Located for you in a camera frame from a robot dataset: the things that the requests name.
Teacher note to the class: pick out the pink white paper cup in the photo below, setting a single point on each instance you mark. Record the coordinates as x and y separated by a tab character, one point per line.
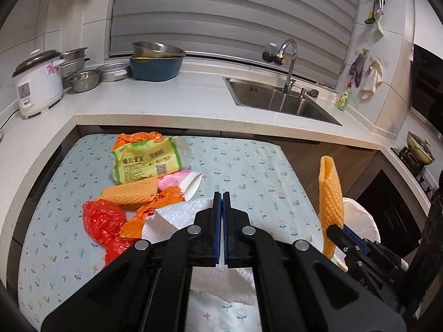
187	180

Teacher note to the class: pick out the stainless steel sink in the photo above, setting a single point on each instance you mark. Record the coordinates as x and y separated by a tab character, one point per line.
260	96

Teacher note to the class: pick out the grey window blind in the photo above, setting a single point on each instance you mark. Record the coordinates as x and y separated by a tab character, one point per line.
240	30

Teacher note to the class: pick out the white rice cooker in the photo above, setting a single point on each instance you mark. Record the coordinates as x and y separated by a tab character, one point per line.
38	82

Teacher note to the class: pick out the chrome kitchen faucet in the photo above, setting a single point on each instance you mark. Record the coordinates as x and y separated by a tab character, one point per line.
273	54

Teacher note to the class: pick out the wooden base cabinet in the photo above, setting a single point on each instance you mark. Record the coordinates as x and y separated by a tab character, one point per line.
304	157

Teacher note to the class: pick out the orange foam fruit net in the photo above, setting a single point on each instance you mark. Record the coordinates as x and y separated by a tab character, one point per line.
331	206

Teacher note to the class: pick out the stacked steel pots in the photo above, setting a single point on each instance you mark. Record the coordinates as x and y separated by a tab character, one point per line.
73	61

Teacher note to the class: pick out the hanging green utensil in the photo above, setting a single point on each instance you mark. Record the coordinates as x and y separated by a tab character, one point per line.
376	12

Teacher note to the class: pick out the red plastic bag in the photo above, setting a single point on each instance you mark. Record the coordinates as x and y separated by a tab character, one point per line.
102	221

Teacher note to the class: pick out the floral blue tablecloth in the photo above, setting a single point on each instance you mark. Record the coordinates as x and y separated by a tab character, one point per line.
80	222

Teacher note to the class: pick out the green dish soap bottle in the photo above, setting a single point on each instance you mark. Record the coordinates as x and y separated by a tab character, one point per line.
344	98

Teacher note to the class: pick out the black gas stove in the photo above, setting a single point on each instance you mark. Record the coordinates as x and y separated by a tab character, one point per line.
416	168

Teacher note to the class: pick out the steel round tray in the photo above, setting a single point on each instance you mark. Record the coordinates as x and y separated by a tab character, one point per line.
114	72

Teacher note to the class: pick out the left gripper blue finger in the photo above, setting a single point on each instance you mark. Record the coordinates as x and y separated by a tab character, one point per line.
226	207
217	212

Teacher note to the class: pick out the yellow green snack bag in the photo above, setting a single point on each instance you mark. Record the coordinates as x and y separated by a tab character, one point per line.
150	159

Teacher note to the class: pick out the wok on stove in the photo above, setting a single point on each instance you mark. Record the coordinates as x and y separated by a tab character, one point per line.
420	149

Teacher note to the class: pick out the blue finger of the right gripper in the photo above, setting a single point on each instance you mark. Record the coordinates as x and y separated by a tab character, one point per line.
340	237
353	240

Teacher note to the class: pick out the trash bin with white liner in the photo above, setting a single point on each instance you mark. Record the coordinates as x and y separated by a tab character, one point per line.
358	220

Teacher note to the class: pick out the small steel bowl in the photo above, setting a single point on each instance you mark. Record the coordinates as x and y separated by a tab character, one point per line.
84	81

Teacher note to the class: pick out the white paper towel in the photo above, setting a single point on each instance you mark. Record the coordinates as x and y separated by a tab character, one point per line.
228	284

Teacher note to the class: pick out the white hanging cloth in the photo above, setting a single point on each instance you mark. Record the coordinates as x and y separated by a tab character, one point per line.
373	81

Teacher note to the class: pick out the orange crumpled wrapper far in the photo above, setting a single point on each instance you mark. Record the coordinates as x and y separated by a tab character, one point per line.
124	139

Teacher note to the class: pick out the dark blue basin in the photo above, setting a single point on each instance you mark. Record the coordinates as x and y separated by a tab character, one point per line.
155	69

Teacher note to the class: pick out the dark scrubber by sink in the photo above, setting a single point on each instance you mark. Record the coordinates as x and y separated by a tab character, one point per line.
313	93

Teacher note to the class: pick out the steel bowl in basin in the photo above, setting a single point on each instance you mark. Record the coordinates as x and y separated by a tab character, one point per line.
149	49

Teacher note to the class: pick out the orange plastic wrapper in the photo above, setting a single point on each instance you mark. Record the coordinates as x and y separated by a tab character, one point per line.
133	228

